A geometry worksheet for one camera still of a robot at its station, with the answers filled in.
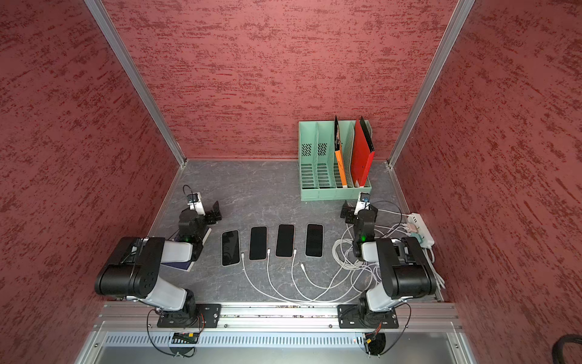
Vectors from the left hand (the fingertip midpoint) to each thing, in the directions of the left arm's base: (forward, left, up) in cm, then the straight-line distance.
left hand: (207, 206), depth 93 cm
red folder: (+13, -64, +17) cm, 68 cm away
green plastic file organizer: (+23, -50, -6) cm, 55 cm away
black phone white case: (-11, -46, -8) cm, 48 cm away
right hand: (+1, -63, 0) cm, 63 cm away
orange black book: (+11, -54, +22) cm, 59 cm away
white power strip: (-7, -91, -5) cm, 92 cm away
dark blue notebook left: (-23, +4, -6) cm, 24 cm away
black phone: (-12, -33, -8) cm, 36 cm away
